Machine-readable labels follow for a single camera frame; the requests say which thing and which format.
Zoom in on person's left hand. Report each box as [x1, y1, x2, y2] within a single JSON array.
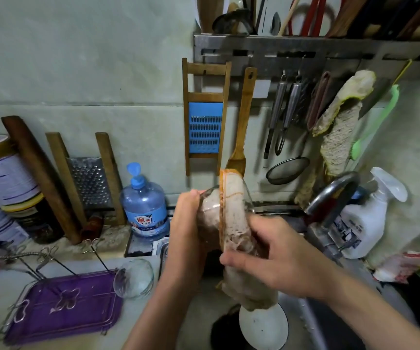
[[165, 189, 222, 289]]

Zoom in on person's right hand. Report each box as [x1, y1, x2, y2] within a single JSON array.
[[219, 213, 346, 303]]

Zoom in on beige dish cloth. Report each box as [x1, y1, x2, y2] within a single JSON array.
[[197, 169, 279, 312]]

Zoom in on person's left forearm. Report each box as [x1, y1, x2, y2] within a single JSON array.
[[122, 277, 200, 350]]

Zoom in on small blue water bottle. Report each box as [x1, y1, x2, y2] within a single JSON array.
[[120, 162, 171, 238]]

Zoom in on white plate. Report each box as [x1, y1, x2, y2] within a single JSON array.
[[238, 302, 290, 350]]

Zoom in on stainless steel sink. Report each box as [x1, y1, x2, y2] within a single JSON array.
[[159, 208, 415, 350]]

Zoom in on metal faucet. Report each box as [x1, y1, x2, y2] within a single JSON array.
[[303, 171, 362, 256]]

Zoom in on white spray bottle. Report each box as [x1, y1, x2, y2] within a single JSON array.
[[337, 167, 409, 260]]

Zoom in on mesh strainer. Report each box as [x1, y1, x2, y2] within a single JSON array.
[[265, 72, 333, 185]]

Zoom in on pink and white plastic bag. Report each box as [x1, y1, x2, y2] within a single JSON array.
[[372, 249, 420, 283]]

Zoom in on wooden framed metal grater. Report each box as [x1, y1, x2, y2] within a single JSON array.
[[46, 132, 127, 229]]

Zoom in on wooden slicer with blue blade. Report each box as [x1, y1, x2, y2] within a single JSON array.
[[181, 58, 233, 177]]

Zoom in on wooden spatula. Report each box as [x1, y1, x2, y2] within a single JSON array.
[[226, 67, 258, 177]]

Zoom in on hanging loofah sponge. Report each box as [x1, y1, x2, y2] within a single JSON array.
[[312, 69, 377, 181]]

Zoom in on purple plastic tray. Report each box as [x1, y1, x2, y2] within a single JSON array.
[[3, 269, 123, 346]]

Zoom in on metal peeler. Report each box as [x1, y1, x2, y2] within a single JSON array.
[[274, 72, 303, 156], [262, 71, 287, 159]]

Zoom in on wooden rolling pin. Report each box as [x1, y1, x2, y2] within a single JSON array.
[[0, 116, 83, 245]]

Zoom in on stack of labelled tin cans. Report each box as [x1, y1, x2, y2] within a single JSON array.
[[0, 135, 65, 248]]

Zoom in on dark metal ladle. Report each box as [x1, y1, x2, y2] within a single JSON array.
[[211, 9, 256, 35]]

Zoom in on wooden scoop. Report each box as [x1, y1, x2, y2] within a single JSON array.
[[197, 0, 226, 34]]

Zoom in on bundle of dark chopsticks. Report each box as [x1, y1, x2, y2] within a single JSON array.
[[241, 0, 269, 35]]

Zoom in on bamboo skewer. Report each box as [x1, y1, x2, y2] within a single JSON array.
[[279, 0, 303, 37]]

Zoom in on metal wire cup rack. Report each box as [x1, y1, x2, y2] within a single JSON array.
[[0, 240, 127, 347]]

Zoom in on wall mounted metal utensil rack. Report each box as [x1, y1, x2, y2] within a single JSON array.
[[193, 33, 420, 79]]

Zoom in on red handled scissors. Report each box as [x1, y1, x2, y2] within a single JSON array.
[[297, 0, 346, 37]]

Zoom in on black handled knife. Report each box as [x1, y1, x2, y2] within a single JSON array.
[[378, 0, 420, 39], [349, 0, 391, 38]]

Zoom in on light wooden handle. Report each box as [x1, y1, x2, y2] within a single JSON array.
[[363, 24, 420, 42]]

